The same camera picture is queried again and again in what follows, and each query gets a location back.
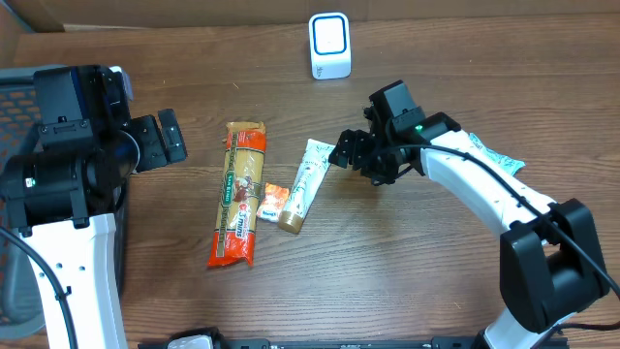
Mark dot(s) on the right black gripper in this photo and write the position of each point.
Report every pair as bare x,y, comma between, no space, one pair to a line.
355,152

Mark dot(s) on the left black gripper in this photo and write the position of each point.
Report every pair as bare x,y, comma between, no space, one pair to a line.
148,142

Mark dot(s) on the white cream tube gold cap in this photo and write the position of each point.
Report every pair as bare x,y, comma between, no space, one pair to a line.
309,177

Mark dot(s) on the small orange snack packet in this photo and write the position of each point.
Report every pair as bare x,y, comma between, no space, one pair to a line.
274,200

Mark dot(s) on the orange spaghetti pack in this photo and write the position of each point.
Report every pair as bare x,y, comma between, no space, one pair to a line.
240,195

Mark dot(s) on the teal wet wipes pack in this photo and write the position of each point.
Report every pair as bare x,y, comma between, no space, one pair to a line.
506,163

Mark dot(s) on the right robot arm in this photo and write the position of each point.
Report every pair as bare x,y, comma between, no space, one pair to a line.
551,261

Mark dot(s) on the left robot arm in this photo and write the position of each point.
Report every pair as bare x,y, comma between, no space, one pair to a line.
66,187

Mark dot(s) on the grey plastic basket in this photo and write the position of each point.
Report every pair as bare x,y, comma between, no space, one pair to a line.
21,308

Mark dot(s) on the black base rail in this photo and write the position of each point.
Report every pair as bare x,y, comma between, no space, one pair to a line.
440,342

